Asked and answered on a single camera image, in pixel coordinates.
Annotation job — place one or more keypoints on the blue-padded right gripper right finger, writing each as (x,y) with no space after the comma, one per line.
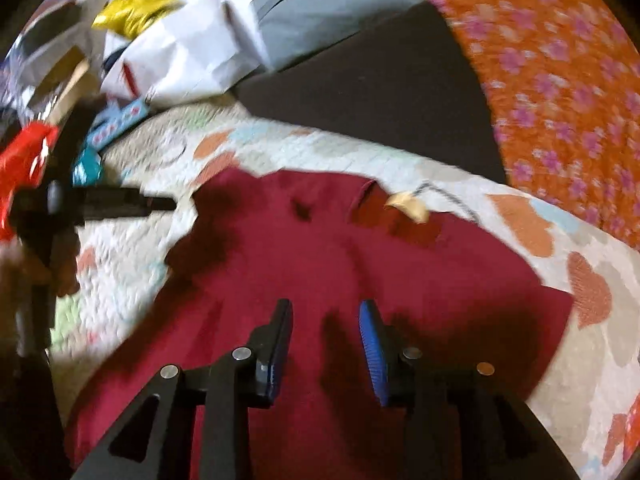
(459,424)

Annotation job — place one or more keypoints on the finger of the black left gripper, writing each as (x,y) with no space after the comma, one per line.
(106,202)

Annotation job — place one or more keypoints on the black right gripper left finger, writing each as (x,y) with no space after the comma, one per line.
(152,438)

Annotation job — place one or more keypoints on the dark red t-shirt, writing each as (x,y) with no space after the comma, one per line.
(327,242)

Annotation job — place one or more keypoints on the beige clothing tag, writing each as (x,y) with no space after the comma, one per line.
(410,205)

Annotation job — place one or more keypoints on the teal box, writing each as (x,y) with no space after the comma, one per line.
(88,169)

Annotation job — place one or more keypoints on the red packet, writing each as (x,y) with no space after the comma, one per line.
(22,164)

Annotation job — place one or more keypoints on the light blue patterned box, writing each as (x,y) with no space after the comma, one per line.
(114,122)

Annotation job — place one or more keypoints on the heart-patterned quilt bedspread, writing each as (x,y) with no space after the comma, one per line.
(587,397)

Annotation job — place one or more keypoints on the yellow plastic bag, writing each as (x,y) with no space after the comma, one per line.
(129,18)

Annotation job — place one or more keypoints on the white plastic bag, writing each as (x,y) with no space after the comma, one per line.
(201,50)

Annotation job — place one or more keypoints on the grey pillow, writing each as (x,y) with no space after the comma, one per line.
(296,29)

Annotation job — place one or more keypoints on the black cushion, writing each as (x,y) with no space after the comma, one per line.
(403,83)

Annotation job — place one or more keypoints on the orange floral fabric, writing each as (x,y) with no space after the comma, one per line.
(561,78)

